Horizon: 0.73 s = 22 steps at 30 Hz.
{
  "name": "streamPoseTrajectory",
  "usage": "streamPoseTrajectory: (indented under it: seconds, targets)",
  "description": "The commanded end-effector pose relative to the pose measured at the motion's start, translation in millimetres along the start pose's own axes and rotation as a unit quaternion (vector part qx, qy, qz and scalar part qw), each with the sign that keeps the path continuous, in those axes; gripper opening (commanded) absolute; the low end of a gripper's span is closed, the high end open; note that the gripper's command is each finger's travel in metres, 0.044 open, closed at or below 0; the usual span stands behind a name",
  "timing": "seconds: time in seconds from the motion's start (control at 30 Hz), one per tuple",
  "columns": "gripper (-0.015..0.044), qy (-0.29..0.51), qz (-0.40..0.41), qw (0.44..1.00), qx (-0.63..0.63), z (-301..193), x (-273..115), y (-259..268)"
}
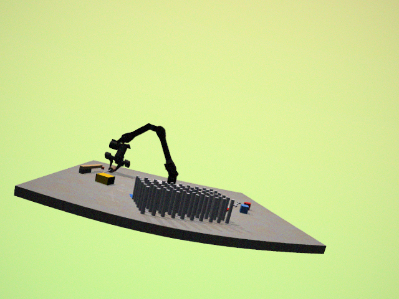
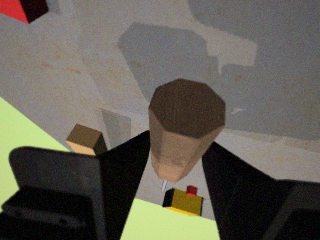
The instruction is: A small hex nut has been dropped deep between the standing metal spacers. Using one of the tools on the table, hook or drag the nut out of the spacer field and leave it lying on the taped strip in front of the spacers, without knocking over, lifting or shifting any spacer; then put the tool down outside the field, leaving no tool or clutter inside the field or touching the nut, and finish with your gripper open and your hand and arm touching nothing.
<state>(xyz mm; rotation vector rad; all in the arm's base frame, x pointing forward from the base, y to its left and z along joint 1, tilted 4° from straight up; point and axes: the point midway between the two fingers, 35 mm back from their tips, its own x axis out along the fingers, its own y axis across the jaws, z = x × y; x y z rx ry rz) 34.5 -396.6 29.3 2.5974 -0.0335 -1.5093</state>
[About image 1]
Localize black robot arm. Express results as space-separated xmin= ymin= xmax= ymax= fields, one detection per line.
xmin=109 ymin=123 xmax=178 ymax=184

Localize blue cube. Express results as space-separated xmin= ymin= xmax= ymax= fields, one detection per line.
xmin=239 ymin=204 xmax=249 ymax=214

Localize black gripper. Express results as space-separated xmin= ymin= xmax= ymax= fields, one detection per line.
xmin=105 ymin=149 xmax=130 ymax=171

